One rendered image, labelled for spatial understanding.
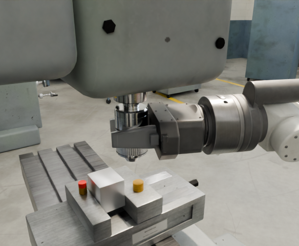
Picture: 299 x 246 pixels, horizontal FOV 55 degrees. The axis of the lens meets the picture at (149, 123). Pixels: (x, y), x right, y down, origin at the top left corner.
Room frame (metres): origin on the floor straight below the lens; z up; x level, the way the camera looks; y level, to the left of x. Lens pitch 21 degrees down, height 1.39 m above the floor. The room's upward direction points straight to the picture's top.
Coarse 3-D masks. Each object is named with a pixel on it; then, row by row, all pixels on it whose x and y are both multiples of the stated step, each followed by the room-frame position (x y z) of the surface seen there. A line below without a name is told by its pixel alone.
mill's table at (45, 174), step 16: (80, 144) 0.93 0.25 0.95; (32, 160) 0.81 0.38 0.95; (48, 160) 0.81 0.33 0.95; (64, 160) 0.82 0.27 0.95; (80, 160) 0.81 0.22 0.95; (96, 160) 0.81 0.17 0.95; (32, 176) 0.72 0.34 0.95; (48, 176) 0.74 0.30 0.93; (64, 176) 0.72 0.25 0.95; (80, 176) 0.72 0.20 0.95; (32, 192) 0.64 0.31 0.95; (48, 192) 0.64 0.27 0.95; (64, 192) 0.64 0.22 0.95
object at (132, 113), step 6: (114, 108) 0.37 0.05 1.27; (120, 108) 0.37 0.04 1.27; (138, 108) 0.37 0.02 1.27; (144, 108) 0.37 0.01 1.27; (114, 114) 0.37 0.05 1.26; (120, 114) 0.36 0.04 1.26; (126, 114) 0.36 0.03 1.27; (132, 114) 0.36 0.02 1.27; (138, 114) 0.36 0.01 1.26; (144, 114) 0.36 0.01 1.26
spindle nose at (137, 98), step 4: (144, 92) 0.36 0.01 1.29; (120, 96) 0.36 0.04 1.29; (124, 96) 0.36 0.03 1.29; (128, 96) 0.35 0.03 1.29; (132, 96) 0.36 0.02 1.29; (136, 96) 0.36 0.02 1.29; (140, 96) 0.36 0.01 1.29; (144, 96) 0.36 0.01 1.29; (116, 100) 0.36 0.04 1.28; (120, 100) 0.36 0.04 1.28; (124, 100) 0.36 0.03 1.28; (128, 100) 0.35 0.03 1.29; (132, 100) 0.35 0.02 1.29; (136, 100) 0.36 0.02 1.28; (140, 100) 0.36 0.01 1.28; (144, 100) 0.36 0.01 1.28
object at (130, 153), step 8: (120, 120) 0.36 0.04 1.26; (128, 120) 0.36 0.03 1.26; (136, 120) 0.36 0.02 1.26; (144, 120) 0.36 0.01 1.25; (120, 128) 0.36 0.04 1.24; (128, 128) 0.35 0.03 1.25; (120, 152) 0.36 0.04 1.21; (128, 152) 0.36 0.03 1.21; (136, 152) 0.36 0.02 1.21; (144, 152) 0.36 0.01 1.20
